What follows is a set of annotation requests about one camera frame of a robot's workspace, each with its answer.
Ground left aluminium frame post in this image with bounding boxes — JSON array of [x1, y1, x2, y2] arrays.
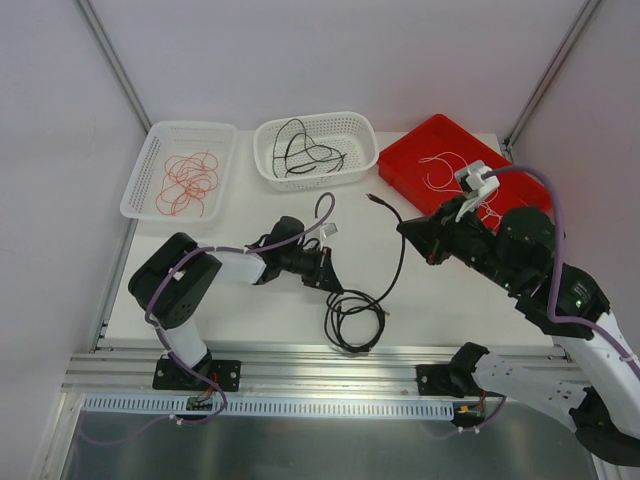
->
[[73, 0, 152, 133]]

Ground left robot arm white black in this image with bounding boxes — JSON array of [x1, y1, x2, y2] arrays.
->
[[128, 216, 344, 392]]

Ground white perforated rounded basket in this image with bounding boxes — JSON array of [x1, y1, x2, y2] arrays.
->
[[253, 111, 380, 192]]

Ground black and orange cables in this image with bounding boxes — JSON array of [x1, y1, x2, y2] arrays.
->
[[323, 192, 407, 355]]

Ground right aluminium frame post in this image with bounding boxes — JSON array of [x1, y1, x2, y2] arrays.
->
[[501, 0, 605, 162]]

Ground aluminium mounting rail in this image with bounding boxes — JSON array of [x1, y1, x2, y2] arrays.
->
[[63, 340, 596, 399]]

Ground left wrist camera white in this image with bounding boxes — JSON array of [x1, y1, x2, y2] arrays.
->
[[319, 222, 338, 238]]

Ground aluminium frame post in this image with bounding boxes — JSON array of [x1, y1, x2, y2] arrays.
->
[[501, 0, 605, 162], [73, 0, 152, 133]]

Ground thin black wire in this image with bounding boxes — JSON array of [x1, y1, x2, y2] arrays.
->
[[287, 132, 347, 177], [272, 118, 314, 179]]

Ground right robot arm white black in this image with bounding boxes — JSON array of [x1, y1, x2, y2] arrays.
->
[[397, 197, 639, 467]]

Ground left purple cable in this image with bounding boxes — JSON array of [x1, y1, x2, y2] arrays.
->
[[143, 192, 337, 401]]

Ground clear white rectangular basket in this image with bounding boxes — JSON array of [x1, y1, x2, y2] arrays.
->
[[120, 120, 237, 224]]

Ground white slotted cable duct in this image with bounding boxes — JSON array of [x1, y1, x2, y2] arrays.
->
[[82, 394, 454, 422]]

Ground red plastic tray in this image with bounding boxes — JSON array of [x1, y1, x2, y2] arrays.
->
[[378, 114, 551, 230]]

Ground orange wire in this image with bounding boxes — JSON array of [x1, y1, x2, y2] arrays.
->
[[154, 159, 211, 216], [162, 152, 214, 201], [152, 149, 221, 216]]

